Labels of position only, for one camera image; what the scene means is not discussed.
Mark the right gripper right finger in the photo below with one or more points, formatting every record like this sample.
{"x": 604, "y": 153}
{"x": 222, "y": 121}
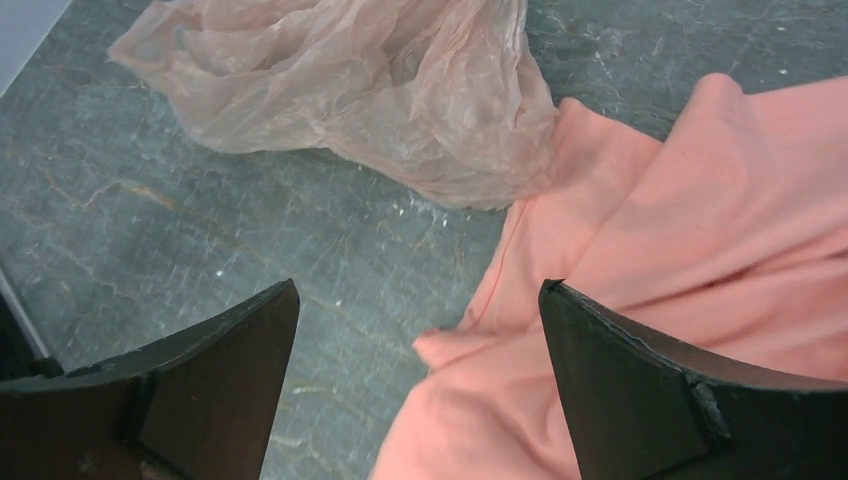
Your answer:
{"x": 641, "y": 404}

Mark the translucent pink plastic trash bag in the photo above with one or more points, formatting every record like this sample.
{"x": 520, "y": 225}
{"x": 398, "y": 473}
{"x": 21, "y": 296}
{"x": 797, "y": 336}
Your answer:
{"x": 444, "y": 97}

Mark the salmon pink cloth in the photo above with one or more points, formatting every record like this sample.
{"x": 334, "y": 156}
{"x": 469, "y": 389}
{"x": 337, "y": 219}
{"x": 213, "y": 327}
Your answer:
{"x": 731, "y": 235}

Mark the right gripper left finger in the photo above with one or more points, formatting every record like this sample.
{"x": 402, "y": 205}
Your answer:
{"x": 197, "y": 404}

